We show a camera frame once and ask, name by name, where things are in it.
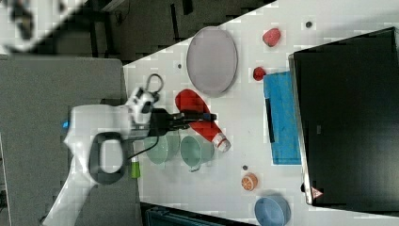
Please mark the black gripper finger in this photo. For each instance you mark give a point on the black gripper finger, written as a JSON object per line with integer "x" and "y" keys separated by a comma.
{"x": 179, "y": 126}
{"x": 193, "y": 116}

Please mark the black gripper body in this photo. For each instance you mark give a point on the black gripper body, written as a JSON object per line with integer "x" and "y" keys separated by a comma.
{"x": 160, "y": 122}

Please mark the red ketchup bottle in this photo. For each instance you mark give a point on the red ketchup bottle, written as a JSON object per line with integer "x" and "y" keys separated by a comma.
{"x": 189, "y": 100}

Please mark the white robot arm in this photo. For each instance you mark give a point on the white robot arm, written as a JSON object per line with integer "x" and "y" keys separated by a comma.
{"x": 99, "y": 138}

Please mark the green perforated colander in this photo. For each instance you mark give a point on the green perforated colander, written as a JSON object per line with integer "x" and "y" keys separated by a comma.
{"x": 164, "y": 148}

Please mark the green mug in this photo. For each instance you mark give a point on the green mug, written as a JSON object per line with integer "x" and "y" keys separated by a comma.
{"x": 196, "y": 151}

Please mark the grey oval plate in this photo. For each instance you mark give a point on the grey oval plate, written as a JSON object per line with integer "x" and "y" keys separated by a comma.
{"x": 211, "y": 61}

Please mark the small red fruit toy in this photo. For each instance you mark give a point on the small red fruit toy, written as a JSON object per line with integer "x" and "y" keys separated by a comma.
{"x": 258, "y": 73}

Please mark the orange slice toy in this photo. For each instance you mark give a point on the orange slice toy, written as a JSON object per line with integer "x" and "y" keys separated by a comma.
{"x": 249, "y": 181}

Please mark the dark blue crate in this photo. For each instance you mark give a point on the dark blue crate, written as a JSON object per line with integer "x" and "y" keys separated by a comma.
{"x": 161, "y": 216}

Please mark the red strawberry toy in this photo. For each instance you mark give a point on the red strawberry toy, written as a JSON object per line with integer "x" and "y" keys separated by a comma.
{"x": 271, "y": 37}

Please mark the blue bowl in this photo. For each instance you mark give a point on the blue bowl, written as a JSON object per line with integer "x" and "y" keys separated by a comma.
{"x": 272, "y": 211}

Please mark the grey partition panel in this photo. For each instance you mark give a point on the grey partition panel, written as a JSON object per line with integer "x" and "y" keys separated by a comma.
{"x": 37, "y": 96}

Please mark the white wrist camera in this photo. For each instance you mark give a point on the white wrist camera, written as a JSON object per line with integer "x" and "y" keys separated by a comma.
{"x": 140, "y": 103}

